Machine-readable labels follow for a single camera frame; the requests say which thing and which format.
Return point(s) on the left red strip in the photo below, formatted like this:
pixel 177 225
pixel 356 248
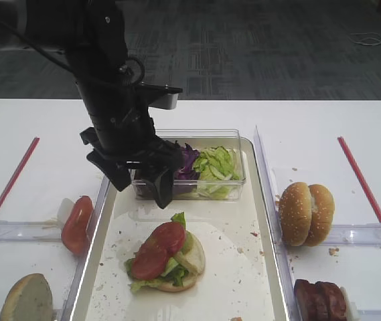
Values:
pixel 18 170

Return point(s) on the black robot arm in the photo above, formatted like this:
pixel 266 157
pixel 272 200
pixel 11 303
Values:
pixel 91 35

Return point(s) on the bottom bun slice on tray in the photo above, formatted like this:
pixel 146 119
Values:
pixel 193 261

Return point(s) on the clear tomato channel holder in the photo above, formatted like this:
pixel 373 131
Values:
pixel 29 232

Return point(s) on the standing bun half left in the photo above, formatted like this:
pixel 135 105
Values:
pixel 29 299

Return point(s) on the white rectangular metal tray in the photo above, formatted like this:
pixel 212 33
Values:
pixel 240 279

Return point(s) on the clear plastic salad box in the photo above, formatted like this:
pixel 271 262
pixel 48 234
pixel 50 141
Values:
pixel 201 139

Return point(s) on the red strip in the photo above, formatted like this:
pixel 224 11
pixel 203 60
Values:
pixel 358 173
pixel 18 170

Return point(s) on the tomato slice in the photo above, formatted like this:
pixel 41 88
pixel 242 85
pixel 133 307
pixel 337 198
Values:
pixel 149 263
pixel 169 236

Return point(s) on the shredded purple cabbage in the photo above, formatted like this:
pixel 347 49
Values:
pixel 185 173

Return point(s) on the right long clear rail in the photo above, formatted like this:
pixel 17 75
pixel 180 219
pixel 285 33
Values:
pixel 279 249

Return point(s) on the sesame bun right piece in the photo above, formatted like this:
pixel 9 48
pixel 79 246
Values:
pixel 322 212

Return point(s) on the clear sesame bun channel holder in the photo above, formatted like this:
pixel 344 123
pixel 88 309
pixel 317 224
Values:
pixel 354 235

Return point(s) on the sesame bun piece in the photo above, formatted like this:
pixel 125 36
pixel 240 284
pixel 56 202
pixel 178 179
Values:
pixel 322 212
pixel 295 213

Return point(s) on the stack of meat patties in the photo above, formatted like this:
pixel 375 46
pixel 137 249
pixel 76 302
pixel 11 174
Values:
pixel 320 301

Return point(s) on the shredded green lettuce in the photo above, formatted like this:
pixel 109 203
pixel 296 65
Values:
pixel 219 165

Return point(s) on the right red strip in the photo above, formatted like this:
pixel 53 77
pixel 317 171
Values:
pixel 358 173

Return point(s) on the red tomato slices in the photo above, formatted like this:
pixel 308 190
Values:
pixel 74 233

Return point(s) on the green lettuce leaf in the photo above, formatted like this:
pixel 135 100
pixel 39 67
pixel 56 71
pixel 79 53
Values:
pixel 136 284

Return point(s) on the sesame bun left piece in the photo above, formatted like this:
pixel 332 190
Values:
pixel 295 213

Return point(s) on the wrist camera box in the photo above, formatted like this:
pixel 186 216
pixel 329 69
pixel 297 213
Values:
pixel 160 97

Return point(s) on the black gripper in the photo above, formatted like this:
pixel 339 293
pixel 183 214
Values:
pixel 123 137

